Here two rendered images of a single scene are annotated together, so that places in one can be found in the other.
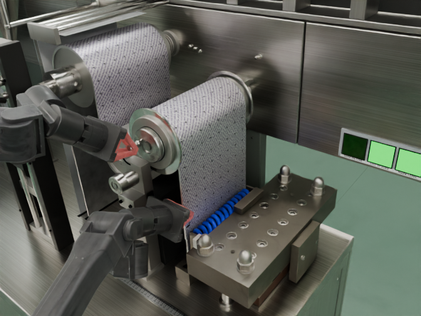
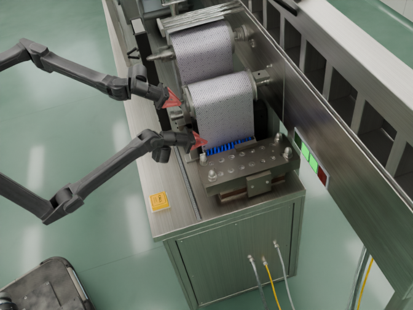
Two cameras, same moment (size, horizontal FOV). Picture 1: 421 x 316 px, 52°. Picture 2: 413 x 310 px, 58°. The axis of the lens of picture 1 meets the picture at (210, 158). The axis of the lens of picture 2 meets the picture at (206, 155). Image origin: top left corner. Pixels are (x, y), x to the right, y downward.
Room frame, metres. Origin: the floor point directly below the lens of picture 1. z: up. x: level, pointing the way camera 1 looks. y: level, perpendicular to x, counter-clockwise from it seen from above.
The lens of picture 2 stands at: (-0.10, -0.69, 2.17)
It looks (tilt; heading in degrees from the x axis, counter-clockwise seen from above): 46 degrees down; 41
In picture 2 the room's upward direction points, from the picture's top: 10 degrees counter-clockwise
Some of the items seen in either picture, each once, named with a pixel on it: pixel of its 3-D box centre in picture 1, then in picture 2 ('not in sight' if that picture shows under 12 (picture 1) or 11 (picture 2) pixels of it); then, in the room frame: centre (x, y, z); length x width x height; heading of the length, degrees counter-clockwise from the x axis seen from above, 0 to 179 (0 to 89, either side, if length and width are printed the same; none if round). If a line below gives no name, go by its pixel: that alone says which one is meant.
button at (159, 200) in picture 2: not in sight; (158, 200); (0.49, 0.14, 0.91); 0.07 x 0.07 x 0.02; 50
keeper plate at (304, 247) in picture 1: (305, 251); (259, 184); (0.73, -0.21, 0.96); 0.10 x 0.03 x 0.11; 140
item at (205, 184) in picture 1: (216, 181); (227, 129); (0.82, -0.01, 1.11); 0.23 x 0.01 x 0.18; 140
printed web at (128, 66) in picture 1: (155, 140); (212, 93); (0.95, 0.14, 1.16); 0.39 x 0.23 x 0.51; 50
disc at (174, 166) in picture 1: (154, 142); (190, 101); (0.77, 0.11, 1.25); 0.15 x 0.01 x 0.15; 50
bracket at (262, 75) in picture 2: (238, 81); (260, 75); (1.00, -0.08, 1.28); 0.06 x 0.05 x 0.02; 140
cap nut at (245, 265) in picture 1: (245, 259); (212, 174); (0.63, -0.06, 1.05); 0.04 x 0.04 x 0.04
